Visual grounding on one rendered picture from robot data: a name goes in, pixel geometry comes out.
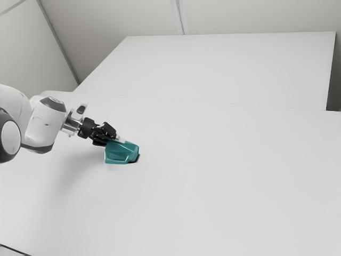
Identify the teal faceted mug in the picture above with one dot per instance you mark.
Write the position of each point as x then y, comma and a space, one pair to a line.
121, 153

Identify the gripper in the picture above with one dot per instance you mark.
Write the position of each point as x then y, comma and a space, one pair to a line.
88, 128

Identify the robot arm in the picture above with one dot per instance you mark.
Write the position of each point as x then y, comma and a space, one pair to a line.
42, 120

